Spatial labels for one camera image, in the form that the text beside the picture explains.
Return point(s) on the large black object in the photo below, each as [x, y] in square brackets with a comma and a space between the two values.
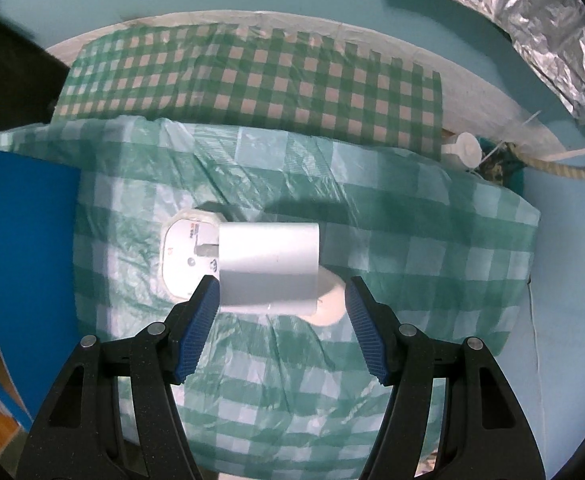
[7, 70]

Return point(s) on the light green checkered plastic sheet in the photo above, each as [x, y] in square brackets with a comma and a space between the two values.
[412, 270]

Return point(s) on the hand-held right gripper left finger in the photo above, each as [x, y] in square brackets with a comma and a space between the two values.
[200, 325]

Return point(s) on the white bottle cap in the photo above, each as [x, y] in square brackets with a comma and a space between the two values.
[465, 149]

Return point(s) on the green beige checkered cloth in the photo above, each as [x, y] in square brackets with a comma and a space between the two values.
[252, 75]

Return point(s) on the white oval object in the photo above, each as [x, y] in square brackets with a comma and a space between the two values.
[330, 300]

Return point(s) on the crinkled silver foil sheet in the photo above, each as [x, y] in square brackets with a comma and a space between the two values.
[547, 20]

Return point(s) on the white octagonal travel adapter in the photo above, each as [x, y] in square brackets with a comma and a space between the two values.
[185, 255]

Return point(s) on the blue cardboard box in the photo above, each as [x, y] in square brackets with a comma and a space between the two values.
[27, 260]

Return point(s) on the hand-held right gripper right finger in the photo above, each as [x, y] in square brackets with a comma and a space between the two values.
[367, 330]

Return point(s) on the white charger cube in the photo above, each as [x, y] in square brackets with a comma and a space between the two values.
[270, 265]

